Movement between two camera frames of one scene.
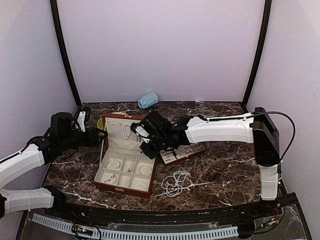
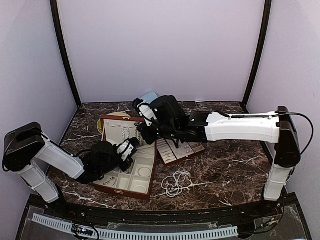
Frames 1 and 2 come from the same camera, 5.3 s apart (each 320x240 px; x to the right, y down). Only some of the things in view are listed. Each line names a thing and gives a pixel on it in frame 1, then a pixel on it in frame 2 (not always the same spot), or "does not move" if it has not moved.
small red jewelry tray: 181,152 does not move
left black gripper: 92,139 → 128,164
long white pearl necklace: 174,184 does not move
